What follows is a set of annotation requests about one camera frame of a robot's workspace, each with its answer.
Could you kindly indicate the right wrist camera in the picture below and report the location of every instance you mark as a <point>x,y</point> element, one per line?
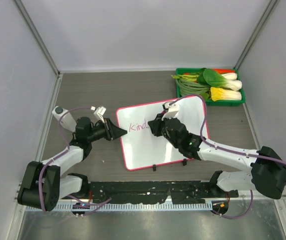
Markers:
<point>170,110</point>

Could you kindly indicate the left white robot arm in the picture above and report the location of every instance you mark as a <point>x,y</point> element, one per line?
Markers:
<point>43,185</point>

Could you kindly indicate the pink framed whiteboard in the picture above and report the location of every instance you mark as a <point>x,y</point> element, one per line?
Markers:
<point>141,149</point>

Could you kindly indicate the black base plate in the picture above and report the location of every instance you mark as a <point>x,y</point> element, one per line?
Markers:
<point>154,192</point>

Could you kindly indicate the white slotted cable duct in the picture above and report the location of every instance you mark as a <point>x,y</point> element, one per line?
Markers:
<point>65,206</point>

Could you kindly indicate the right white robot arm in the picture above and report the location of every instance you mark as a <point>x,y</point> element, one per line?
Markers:
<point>261,170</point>

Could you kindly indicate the green plastic tray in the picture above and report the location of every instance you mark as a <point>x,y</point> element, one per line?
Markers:
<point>191,75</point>

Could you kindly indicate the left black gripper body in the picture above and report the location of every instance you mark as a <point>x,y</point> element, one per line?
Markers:
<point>100,132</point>

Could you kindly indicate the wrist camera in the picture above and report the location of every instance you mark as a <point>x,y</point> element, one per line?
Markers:
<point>99,113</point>
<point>170,110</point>

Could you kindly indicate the green long beans bundle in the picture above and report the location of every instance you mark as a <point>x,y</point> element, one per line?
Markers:
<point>184,87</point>

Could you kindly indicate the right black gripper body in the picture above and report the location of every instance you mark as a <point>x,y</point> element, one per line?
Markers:
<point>160,129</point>

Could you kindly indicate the white bok choy back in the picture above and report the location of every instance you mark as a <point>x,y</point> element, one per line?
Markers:
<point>230,76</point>

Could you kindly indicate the green bok choy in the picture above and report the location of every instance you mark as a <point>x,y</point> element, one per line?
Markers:
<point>211,78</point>

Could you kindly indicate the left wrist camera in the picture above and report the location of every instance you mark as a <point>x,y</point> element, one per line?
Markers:
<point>99,113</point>

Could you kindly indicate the orange carrot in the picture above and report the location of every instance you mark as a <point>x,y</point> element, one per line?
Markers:
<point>223,71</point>

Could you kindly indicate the yellow bok choy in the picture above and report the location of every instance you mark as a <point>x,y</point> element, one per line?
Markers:
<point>220,94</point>

